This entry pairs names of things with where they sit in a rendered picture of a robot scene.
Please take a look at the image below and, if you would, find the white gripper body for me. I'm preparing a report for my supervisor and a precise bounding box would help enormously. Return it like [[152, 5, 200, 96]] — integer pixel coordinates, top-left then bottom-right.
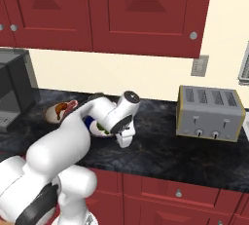
[[115, 126, 137, 149]]

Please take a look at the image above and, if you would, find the green cucumber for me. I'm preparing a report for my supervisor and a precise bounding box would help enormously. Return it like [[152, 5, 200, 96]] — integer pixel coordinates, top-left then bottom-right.
[[97, 123, 111, 136]]

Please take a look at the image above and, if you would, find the blue and white bowl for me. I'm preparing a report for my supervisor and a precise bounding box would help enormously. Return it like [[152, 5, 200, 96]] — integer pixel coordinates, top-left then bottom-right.
[[82, 114, 115, 138]]

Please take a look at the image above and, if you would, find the red raw steak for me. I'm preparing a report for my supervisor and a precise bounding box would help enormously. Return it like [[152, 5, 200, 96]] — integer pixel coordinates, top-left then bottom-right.
[[61, 99, 79, 121]]

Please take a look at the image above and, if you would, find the brown chicken drumstick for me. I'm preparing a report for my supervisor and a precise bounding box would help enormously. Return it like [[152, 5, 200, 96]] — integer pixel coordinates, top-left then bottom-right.
[[54, 102, 68, 122]]

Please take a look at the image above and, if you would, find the white bowl with meat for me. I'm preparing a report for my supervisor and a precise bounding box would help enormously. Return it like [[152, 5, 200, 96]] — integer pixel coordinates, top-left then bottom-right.
[[44, 99, 79, 125]]

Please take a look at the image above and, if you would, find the red drawer front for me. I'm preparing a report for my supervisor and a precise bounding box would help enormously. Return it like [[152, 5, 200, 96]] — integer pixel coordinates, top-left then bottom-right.
[[87, 168, 125, 195], [122, 172, 243, 209]]

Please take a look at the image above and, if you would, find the red base cupboard door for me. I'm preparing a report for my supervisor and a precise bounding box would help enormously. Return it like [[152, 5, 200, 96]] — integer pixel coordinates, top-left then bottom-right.
[[85, 189, 125, 225], [123, 195, 235, 225]]

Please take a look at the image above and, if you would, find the grey four-slot toaster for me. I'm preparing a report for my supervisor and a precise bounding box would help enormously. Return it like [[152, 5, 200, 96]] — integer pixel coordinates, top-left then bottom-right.
[[175, 85, 247, 143]]

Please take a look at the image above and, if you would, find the grey countertop appliance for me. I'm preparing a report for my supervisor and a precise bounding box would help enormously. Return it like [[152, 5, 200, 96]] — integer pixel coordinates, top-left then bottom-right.
[[0, 48, 42, 134]]

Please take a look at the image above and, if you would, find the white window blind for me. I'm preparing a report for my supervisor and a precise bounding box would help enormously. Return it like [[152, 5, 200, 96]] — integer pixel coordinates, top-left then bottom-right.
[[237, 40, 249, 88]]

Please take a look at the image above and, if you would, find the grey wall outlet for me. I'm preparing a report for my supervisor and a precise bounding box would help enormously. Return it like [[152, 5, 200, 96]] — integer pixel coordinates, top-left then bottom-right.
[[190, 55, 210, 78]]

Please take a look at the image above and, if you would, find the red wall cupboard door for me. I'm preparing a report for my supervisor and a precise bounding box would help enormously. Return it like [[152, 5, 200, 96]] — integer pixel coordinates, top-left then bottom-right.
[[86, 0, 215, 59], [9, 0, 94, 53], [0, 0, 18, 49]]

